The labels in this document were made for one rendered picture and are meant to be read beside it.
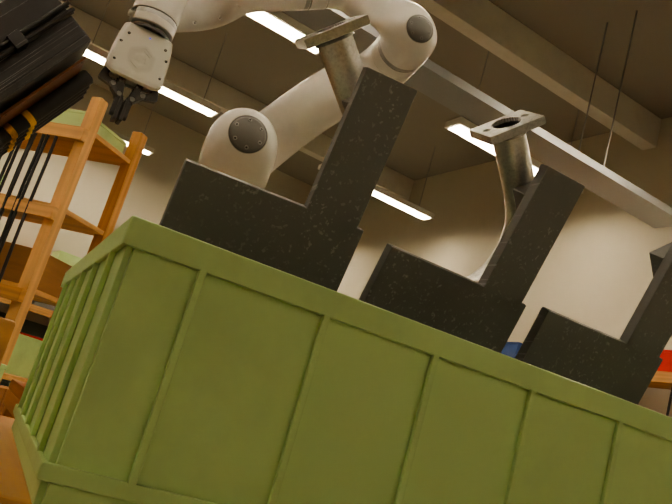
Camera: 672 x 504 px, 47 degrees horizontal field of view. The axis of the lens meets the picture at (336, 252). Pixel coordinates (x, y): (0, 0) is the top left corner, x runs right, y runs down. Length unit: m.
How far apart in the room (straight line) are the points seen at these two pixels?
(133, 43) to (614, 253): 6.60
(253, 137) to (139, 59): 0.26
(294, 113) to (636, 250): 6.28
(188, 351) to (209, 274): 0.05
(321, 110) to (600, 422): 0.92
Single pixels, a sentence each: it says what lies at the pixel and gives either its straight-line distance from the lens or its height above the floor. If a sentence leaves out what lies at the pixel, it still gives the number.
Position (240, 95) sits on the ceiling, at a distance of 9.77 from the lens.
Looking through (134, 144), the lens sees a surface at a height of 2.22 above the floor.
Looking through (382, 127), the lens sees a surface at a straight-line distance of 0.60.
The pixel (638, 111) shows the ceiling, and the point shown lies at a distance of 7.79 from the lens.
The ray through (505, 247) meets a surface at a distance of 0.68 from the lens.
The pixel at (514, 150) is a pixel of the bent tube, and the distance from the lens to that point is 0.70.
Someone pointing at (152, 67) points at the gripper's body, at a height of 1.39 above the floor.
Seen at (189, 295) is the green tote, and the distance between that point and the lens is 0.47.
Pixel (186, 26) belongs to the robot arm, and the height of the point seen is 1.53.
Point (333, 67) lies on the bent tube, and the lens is 0.63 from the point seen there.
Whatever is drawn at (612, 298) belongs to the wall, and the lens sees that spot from 7.49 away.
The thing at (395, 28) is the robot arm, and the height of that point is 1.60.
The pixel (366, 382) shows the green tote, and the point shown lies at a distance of 0.51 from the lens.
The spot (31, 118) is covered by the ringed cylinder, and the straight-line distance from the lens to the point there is 1.99.
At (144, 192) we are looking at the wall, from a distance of 11.30.
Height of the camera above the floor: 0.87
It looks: 13 degrees up
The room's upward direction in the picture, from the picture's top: 16 degrees clockwise
